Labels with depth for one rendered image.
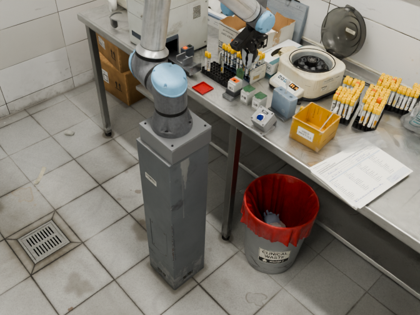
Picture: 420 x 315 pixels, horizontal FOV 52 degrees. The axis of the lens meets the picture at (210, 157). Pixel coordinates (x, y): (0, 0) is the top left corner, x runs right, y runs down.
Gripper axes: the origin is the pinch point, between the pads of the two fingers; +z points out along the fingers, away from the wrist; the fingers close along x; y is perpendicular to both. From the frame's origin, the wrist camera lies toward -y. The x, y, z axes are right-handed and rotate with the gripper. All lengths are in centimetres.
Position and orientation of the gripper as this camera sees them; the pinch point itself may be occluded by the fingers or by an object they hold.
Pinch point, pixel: (246, 67)
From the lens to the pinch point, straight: 187.6
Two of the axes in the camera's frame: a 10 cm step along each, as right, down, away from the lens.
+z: -0.3, 7.2, 6.9
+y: 7.4, -4.5, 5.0
